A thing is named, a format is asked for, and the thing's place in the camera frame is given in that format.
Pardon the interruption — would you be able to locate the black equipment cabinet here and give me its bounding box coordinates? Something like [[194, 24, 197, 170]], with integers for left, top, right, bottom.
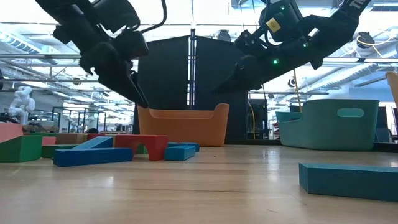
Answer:
[[248, 98, 269, 141]]

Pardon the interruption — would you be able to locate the red wooden arch block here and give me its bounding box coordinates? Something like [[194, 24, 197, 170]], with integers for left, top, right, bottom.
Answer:
[[114, 134, 169, 162]]

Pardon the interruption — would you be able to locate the yellow cable label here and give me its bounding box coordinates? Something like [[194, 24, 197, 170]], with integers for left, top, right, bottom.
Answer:
[[266, 17, 283, 34]]

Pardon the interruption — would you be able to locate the tan wooden block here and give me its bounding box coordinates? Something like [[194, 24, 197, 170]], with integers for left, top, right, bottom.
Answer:
[[55, 133, 88, 146]]

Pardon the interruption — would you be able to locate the orange plastic bin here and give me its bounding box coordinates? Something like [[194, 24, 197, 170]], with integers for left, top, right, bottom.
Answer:
[[137, 103, 231, 147]]

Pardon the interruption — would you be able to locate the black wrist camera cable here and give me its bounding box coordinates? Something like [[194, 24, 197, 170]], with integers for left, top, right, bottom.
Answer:
[[139, 0, 168, 34]]

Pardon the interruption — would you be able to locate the short yellow cable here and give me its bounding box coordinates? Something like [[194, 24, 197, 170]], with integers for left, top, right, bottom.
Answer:
[[248, 101, 256, 140]]

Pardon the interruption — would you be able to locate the orange-red wooden block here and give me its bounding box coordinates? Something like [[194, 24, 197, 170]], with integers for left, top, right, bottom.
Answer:
[[0, 123, 24, 144]]

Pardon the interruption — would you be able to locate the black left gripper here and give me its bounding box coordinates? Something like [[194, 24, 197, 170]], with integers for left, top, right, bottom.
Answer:
[[80, 29, 150, 109]]

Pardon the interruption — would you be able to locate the teal wooden block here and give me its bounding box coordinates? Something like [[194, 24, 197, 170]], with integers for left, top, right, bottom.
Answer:
[[298, 162, 398, 202]]

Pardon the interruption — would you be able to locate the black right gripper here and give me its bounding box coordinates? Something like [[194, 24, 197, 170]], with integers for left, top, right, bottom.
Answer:
[[214, 30, 315, 94]]

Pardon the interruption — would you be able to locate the teal plastic bin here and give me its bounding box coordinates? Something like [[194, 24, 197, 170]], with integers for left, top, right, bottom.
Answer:
[[275, 98, 381, 152]]

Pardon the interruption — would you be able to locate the white humanoid robot figure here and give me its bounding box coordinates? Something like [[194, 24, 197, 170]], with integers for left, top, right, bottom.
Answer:
[[7, 86, 36, 126]]

